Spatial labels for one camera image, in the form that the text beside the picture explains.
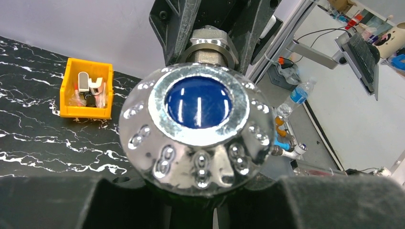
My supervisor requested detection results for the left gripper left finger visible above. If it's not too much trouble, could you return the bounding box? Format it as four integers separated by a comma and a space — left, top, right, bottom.
0, 177, 169, 229

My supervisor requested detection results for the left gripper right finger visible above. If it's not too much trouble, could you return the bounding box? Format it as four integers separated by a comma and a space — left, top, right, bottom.
216, 174, 405, 229

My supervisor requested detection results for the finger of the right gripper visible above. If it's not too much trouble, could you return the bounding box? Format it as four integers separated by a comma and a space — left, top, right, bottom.
149, 0, 201, 66
228, 0, 280, 75

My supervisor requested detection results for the silver hex nut fitting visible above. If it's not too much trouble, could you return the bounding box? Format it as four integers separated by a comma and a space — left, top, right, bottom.
179, 26, 239, 69

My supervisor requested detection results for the green water faucet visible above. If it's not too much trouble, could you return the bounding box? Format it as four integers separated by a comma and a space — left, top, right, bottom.
119, 63, 276, 229

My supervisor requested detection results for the keyboard on monitor arm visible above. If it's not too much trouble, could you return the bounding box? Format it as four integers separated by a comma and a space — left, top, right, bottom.
335, 33, 380, 101

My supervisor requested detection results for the plastic water bottle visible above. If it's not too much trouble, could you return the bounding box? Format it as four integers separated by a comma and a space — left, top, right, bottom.
276, 77, 317, 118

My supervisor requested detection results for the orange blue faucet pile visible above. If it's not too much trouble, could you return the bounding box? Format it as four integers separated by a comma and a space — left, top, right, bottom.
271, 115, 307, 159

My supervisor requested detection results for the white part in bin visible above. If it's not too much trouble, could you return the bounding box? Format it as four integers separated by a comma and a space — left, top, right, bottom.
88, 77, 104, 95

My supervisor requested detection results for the orange parts bin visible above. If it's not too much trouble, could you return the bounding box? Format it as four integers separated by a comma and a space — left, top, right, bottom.
60, 58, 114, 119

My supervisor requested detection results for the panda mug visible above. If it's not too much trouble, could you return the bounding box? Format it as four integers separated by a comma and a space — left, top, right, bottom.
374, 22, 405, 59

